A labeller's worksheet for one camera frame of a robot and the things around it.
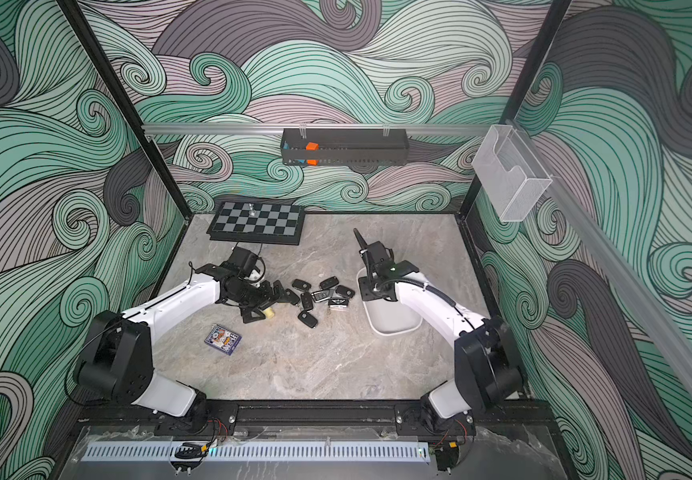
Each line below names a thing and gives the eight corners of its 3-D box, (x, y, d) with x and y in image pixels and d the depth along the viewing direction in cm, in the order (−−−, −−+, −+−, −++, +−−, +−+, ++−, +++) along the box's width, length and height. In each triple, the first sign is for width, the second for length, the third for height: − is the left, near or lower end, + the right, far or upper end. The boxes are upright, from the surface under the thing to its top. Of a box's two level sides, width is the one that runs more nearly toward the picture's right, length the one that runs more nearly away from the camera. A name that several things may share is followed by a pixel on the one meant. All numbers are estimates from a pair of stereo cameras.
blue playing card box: (204, 342, 88) (201, 339, 87) (217, 325, 92) (214, 322, 90) (230, 356, 86) (228, 353, 84) (243, 338, 89) (241, 335, 87)
